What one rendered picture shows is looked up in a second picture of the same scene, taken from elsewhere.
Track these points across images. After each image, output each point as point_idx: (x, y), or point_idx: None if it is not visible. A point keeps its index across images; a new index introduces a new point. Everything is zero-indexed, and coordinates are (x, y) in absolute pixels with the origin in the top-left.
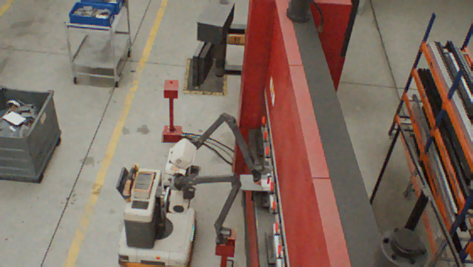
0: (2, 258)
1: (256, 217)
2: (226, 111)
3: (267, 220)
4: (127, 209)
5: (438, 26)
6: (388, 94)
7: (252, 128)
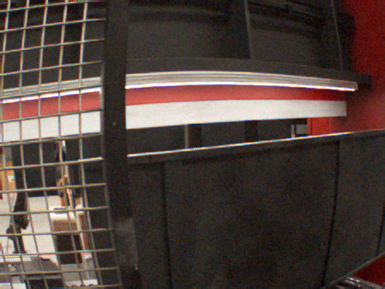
0: (50, 255)
1: (68, 264)
2: None
3: (67, 273)
4: (51, 206)
5: None
6: None
7: None
